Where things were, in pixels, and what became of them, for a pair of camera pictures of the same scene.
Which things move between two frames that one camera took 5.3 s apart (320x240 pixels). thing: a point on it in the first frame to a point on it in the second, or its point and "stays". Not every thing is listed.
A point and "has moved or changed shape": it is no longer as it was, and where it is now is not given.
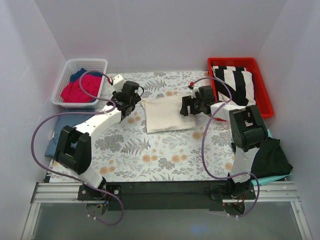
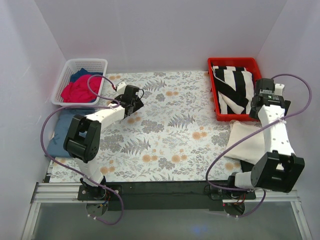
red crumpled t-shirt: (73, 93) stays
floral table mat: (158, 142) stays
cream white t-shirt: (163, 114) has moved or changed shape
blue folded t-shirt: (62, 121) stays
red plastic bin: (262, 100) stays
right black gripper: (189, 105) to (287, 106)
